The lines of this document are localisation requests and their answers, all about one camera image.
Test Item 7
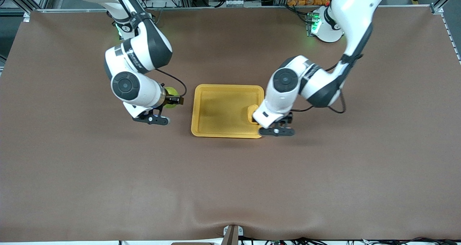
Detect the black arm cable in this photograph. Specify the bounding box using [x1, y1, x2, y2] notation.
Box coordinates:
[155, 68, 187, 98]
[291, 59, 361, 115]

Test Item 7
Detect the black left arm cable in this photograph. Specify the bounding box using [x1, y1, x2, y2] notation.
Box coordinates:
[291, 59, 361, 115]

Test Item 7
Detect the green apple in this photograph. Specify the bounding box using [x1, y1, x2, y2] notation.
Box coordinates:
[164, 86, 179, 109]

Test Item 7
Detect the aluminium frame rail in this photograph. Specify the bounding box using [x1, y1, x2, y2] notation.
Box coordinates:
[23, 4, 443, 14]

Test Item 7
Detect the metal table clamp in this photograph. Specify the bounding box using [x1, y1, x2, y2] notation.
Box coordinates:
[222, 225, 244, 245]

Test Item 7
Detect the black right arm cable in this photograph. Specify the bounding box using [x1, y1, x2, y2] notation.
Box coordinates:
[155, 68, 187, 98]

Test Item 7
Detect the brown table mat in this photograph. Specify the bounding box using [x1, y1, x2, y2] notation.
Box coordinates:
[0, 5, 461, 243]

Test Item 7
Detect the yellow plastic tray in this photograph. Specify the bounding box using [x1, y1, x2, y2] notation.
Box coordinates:
[191, 84, 265, 139]

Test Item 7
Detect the bundle of black floor cables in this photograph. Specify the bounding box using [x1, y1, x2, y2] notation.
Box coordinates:
[241, 237, 461, 245]

